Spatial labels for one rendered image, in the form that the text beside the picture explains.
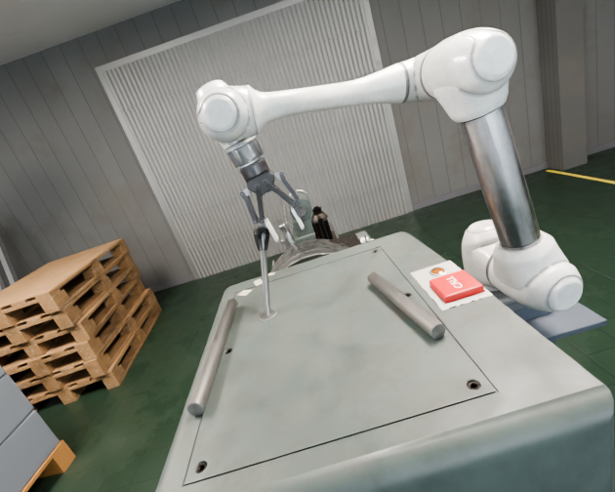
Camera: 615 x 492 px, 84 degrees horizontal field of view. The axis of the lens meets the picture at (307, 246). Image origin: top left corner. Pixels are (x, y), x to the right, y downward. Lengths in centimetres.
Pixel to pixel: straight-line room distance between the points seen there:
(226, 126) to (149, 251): 445
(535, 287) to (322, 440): 79
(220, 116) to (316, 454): 59
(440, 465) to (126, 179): 477
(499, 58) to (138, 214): 459
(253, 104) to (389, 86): 39
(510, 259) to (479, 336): 60
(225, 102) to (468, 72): 49
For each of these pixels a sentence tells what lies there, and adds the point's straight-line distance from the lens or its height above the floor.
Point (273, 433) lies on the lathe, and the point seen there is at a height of 126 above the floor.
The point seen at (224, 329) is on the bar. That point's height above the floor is 127.
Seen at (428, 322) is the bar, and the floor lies 128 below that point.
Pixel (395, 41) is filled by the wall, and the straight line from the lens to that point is 472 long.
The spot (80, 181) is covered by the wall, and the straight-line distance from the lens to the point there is 521.
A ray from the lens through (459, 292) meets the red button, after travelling 56.
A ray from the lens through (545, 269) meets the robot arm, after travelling 108.
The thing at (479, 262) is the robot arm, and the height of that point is 98.
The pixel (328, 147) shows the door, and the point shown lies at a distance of 445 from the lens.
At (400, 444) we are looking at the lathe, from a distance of 39.
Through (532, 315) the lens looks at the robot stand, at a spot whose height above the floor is 76.
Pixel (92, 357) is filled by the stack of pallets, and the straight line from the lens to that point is 341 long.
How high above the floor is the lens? 157
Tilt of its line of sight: 20 degrees down
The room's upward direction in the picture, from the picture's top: 19 degrees counter-clockwise
